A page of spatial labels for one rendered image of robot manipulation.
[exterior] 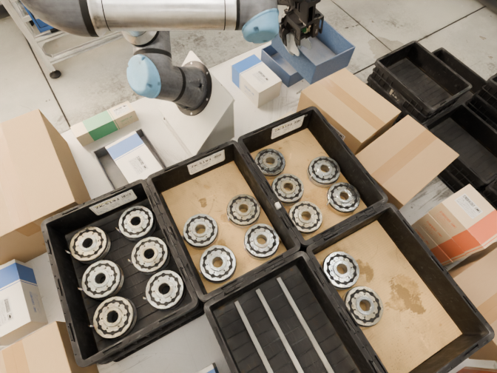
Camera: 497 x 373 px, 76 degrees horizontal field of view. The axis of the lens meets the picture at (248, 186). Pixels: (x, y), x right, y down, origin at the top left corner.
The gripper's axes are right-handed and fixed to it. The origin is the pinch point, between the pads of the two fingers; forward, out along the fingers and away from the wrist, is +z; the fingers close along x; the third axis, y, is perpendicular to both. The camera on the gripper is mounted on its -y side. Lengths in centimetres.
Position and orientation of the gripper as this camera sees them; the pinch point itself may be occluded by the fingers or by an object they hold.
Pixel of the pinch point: (293, 49)
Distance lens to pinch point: 100.6
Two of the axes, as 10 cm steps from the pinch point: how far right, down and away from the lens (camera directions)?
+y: 5.3, 7.7, -3.7
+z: 1.0, 3.8, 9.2
